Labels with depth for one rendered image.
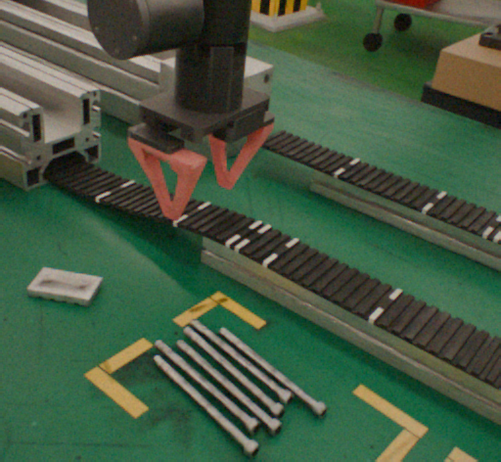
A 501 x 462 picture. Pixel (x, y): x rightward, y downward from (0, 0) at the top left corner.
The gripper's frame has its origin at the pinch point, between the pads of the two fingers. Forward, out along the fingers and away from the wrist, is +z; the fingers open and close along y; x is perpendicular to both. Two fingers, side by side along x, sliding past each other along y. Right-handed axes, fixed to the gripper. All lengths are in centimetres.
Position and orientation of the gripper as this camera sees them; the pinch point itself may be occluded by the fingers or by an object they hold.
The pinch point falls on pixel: (200, 194)
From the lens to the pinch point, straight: 63.2
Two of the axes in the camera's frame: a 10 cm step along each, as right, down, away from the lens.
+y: -5.7, 3.7, -7.3
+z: -1.1, 8.5, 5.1
